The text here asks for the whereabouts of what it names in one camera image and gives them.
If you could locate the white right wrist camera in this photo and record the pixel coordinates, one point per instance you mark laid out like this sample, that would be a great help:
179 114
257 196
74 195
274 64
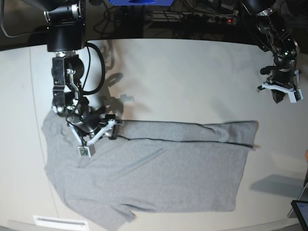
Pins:
88 151

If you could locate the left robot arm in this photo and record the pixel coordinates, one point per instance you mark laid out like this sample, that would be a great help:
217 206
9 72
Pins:
267 27

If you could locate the black power strip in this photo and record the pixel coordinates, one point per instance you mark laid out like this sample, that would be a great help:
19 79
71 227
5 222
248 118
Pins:
165 16

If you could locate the black tablet on stand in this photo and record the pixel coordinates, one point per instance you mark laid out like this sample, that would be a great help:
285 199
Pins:
301 211

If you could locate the white label strip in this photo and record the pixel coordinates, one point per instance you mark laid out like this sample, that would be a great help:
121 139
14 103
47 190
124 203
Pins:
63 224

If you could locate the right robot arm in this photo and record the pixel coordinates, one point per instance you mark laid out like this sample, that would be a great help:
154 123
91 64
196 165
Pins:
65 35

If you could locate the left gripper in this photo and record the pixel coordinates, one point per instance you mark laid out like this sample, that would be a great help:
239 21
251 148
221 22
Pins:
280 81

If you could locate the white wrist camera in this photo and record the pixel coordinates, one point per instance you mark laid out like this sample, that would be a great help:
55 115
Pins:
295 96
88 151

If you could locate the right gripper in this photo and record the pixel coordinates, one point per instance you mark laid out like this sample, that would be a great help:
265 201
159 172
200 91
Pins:
93 125

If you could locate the grey T-shirt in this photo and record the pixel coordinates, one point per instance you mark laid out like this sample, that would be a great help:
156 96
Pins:
157 167

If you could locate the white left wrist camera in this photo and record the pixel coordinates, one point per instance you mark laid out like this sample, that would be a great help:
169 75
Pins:
295 96

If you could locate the blue box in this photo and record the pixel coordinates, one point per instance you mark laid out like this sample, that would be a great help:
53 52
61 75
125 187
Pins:
141 2

